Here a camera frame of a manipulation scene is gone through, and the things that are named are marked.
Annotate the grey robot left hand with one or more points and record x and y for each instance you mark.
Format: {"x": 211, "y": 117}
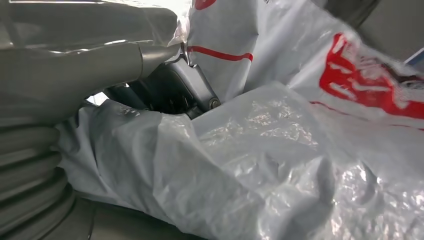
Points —
{"x": 66, "y": 76}

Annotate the large white red-printed package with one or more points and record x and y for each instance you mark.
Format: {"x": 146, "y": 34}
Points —
{"x": 265, "y": 165}

